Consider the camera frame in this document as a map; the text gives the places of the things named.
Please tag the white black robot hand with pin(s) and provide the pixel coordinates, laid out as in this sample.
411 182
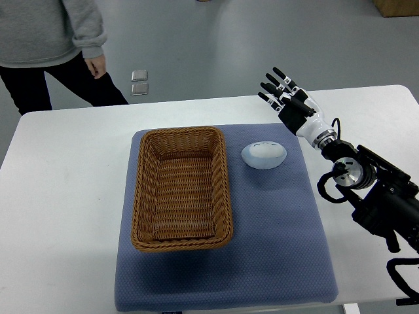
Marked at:
299 112

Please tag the blue white plush toy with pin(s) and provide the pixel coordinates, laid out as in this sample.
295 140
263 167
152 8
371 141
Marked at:
264 155

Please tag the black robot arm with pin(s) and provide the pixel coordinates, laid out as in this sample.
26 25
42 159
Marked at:
361 147

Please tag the brown wicker basket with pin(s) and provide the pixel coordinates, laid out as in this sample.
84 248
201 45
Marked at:
182 196

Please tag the person's bare hand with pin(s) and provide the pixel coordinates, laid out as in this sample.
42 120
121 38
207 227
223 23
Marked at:
97 66

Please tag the brown cardboard box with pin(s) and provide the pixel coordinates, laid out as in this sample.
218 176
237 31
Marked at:
397 8

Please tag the upper metal floor plate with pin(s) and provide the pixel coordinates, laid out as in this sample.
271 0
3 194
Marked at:
139 76

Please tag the blue quilted mat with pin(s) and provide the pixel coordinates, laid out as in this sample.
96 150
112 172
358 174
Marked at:
278 254

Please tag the person in grey sweater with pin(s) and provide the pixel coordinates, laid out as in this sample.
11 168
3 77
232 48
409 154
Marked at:
53 37

